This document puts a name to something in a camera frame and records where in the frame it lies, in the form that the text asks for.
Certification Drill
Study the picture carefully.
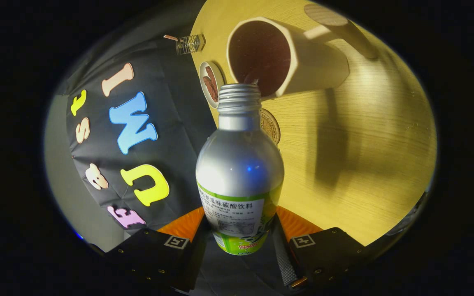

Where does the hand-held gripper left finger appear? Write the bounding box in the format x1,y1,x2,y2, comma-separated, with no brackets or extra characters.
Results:
105,206,211,292

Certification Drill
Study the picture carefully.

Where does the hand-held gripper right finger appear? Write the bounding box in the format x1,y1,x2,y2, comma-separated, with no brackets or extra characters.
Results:
272,206,386,290

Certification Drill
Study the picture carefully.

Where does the silver green juice bottle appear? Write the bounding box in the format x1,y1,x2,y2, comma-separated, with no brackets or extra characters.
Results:
196,83,285,256

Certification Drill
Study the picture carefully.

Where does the round wooden coaster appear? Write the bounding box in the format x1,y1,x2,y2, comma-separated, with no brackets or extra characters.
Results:
260,108,281,145

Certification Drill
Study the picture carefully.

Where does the beige cup with wooden handle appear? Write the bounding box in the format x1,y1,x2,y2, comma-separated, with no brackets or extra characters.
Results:
226,3,379,99

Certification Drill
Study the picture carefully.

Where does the wooden table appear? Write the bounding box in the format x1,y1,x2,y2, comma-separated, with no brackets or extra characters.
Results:
190,0,438,246

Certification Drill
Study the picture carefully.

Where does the brown food piece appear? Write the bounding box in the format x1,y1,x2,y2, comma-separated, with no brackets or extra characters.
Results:
205,66,218,89
202,76,219,103

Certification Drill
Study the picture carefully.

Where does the white oval plate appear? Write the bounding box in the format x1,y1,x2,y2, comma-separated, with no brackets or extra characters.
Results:
199,61,225,109

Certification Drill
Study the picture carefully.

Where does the wire mesh holder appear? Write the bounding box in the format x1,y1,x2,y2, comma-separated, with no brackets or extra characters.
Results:
175,34,206,56

